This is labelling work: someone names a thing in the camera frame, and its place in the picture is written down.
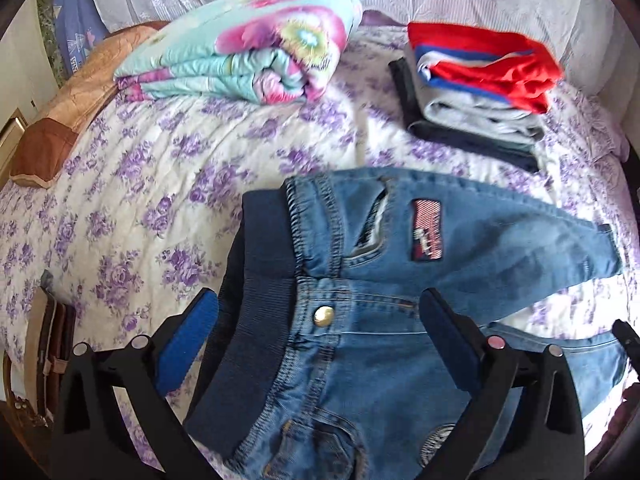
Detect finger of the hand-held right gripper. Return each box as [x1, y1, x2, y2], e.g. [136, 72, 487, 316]
[612, 318, 640, 376]

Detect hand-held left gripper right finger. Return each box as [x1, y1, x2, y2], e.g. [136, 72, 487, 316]
[415, 287, 587, 480]

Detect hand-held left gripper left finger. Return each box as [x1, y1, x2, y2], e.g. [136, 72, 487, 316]
[50, 287, 221, 480]

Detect blue denim pants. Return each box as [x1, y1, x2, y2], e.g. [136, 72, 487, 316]
[182, 167, 628, 480]

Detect purple floral bed sheet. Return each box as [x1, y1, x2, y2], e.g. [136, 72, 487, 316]
[0, 10, 640, 480]

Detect folded dark garment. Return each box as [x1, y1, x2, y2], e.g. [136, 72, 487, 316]
[389, 58, 541, 173]

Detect folded grey garment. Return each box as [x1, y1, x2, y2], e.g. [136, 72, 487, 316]
[405, 42, 546, 148]

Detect brown pillow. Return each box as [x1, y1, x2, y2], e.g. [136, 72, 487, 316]
[10, 22, 168, 190]

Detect folded red garment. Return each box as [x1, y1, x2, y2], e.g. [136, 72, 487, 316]
[407, 21, 563, 115]

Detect folded floral blanket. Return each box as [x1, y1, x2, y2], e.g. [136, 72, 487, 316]
[114, 0, 363, 106]

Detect purple cloth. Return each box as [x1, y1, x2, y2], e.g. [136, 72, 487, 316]
[360, 10, 407, 29]

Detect blue printed cloth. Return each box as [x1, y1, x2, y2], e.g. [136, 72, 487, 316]
[50, 0, 108, 78]

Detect wooden picture frame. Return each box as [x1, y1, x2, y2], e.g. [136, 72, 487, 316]
[0, 107, 28, 188]

